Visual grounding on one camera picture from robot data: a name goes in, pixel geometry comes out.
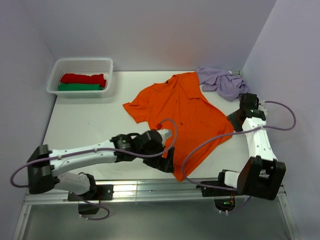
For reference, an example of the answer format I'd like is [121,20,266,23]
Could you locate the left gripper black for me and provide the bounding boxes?
[138,143,175,173]

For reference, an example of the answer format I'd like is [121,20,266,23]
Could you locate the green rolled t shirt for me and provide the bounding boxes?
[58,83,104,91]

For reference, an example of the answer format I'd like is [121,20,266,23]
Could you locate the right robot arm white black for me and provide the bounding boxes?
[216,107,286,200]

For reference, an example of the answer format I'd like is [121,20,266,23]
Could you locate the red rolled t shirt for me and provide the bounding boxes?
[60,73,107,88]

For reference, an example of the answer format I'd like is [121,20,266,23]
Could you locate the aluminium rail frame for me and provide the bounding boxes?
[12,71,301,240]

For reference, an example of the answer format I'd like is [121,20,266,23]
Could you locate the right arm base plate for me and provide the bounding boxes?
[197,180,240,198]

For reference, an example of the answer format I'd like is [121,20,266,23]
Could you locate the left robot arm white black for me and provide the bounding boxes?
[27,129,175,200]

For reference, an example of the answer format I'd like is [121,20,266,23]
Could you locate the white plastic basket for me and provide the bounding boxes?
[46,57,114,99]

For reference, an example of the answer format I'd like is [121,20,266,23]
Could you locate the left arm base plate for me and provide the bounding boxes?
[78,184,114,201]

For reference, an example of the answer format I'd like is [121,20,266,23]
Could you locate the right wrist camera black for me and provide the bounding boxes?
[239,93,259,110]

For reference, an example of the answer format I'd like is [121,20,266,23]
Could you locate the orange t shirt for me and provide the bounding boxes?
[123,72,234,182]

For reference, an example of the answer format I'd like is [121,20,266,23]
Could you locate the lilac t shirt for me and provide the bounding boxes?
[196,67,250,102]

